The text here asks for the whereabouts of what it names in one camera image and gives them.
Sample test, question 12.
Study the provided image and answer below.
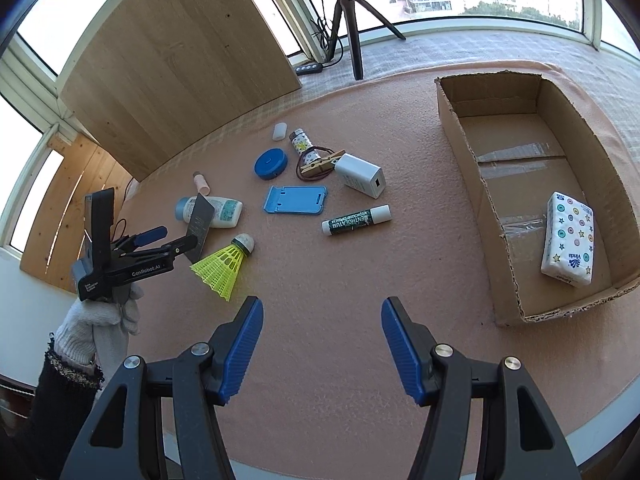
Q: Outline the black card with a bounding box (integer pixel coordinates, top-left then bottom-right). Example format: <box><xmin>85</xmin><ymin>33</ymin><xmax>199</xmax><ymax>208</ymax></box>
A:
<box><xmin>186</xmin><ymin>192</ymin><xmax>215</xmax><ymax>264</ymax></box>

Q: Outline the wooden clothespin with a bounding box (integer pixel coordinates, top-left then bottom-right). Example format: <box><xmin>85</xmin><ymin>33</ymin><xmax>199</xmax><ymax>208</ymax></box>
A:
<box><xmin>301</xmin><ymin>150</ymin><xmax>347</xmax><ymax>180</ymax></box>

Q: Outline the patterned tissue pack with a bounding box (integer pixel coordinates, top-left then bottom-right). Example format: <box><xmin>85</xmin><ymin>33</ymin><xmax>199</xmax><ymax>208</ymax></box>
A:
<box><xmin>540</xmin><ymin>191</ymin><xmax>596</xmax><ymax>288</ymax></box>

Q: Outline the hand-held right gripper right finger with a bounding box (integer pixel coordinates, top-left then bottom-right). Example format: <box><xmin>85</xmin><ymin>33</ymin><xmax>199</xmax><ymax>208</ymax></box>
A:
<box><xmin>381</xmin><ymin>296</ymin><xmax>583</xmax><ymax>480</ymax></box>

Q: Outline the green white lip balm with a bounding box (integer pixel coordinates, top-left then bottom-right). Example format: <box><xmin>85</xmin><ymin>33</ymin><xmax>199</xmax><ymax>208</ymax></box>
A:
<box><xmin>321</xmin><ymin>204</ymin><xmax>391</xmax><ymax>236</ymax></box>

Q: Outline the pink mat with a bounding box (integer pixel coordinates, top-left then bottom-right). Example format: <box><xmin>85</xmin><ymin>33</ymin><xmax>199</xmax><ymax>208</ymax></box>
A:
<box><xmin>120</xmin><ymin>60</ymin><xmax>640</xmax><ymax>480</ymax></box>

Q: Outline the patterned lighter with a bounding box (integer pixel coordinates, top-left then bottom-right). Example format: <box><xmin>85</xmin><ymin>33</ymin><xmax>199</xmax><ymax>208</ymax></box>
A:
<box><xmin>290</xmin><ymin>129</ymin><xmax>321</xmax><ymax>161</ymax></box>

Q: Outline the blue phone stand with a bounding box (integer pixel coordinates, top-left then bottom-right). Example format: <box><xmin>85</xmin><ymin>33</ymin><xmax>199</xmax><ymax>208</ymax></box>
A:
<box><xmin>263</xmin><ymin>185</ymin><xmax>329</xmax><ymax>216</ymax></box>

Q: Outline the blue round lid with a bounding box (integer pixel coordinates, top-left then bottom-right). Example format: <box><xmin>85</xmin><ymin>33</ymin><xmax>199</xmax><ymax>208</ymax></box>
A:
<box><xmin>254</xmin><ymin>148</ymin><xmax>288</xmax><ymax>181</ymax></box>

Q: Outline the yellow shuttlecock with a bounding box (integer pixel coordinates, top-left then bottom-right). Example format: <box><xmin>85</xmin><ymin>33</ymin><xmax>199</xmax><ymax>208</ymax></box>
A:
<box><xmin>190</xmin><ymin>233</ymin><xmax>256</xmax><ymax>302</ymax></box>

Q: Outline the person's left forearm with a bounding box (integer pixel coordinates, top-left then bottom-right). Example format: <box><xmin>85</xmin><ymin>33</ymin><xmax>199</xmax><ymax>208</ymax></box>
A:
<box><xmin>15</xmin><ymin>345</ymin><xmax>106</xmax><ymax>466</ymax></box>

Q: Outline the cardboard box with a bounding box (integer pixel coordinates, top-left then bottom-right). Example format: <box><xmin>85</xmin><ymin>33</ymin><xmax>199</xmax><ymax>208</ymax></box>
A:
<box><xmin>434</xmin><ymin>72</ymin><xmax>640</xmax><ymax>328</ymax></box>

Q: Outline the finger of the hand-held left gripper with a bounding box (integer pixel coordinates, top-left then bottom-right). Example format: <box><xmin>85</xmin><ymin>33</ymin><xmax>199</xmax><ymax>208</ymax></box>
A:
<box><xmin>112</xmin><ymin>226</ymin><xmax>169</xmax><ymax>255</ymax></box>
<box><xmin>150</xmin><ymin>234</ymin><xmax>199</xmax><ymax>261</ymax></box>

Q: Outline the person's left hand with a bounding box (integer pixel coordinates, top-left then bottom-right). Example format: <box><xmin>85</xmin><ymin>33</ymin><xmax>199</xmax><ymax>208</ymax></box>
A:
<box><xmin>54</xmin><ymin>284</ymin><xmax>144</xmax><ymax>369</ymax></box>

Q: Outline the black ring light cable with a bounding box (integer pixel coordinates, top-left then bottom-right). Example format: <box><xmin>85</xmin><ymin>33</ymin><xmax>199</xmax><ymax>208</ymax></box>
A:
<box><xmin>309</xmin><ymin>0</ymin><xmax>347</xmax><ymax>68</ymax></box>

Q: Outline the wooden slat panel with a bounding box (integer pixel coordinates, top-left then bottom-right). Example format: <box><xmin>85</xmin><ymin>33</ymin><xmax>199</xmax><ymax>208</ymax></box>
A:
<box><xmin>20</xmin><ymin>132</ymin><xmax>133</xmax><ymax>293</ymax></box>

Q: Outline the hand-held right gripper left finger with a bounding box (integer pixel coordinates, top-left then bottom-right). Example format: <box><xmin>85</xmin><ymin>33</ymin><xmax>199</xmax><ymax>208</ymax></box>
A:
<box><xmin>60</xmin><ymin>296</ymin><xmax>265</xmax><ymax>480</ymax></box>

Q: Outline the large wooden board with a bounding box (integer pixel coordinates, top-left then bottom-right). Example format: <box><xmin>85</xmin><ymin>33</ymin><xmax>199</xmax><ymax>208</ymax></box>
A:
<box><xmin>57</xmin><ymin>0</ymin><xmax>303</xmax><ymax>182</ymax></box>

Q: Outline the brown hair tie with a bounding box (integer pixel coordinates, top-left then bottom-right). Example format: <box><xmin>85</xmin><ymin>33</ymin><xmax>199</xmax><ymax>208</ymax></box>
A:
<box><xmin>295</xmin><ymin>145</ymin><xmax>337</xmax><ymax>182</ymax></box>

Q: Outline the white lotion bottle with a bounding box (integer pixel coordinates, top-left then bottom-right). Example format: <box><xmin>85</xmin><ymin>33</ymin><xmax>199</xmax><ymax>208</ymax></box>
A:
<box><xmin>175</xmin><ymin>195</ymin><xmax>244</xmax><ymax>229</ymax></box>

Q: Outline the white charger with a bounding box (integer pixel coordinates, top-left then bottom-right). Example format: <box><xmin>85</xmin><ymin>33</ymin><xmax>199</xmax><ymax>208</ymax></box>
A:
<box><xmin>334</xmin><ymin>153</ymin><xmax>387</xmax><ymax>199</ymax></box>

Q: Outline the black tripod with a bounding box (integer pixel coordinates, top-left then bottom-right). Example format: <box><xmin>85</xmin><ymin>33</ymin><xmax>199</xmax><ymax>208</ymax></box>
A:
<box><xmin>320</xmin><ymin>0</ymin><xmax>407</xmax><ymax>81</ymax></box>

